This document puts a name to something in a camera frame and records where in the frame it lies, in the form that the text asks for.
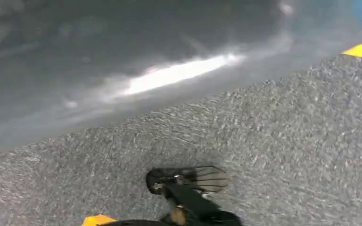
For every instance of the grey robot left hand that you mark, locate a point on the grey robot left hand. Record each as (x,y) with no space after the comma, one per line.
(106,62)

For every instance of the black robot foot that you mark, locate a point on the black robot foot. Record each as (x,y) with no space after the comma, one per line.
(187,199)

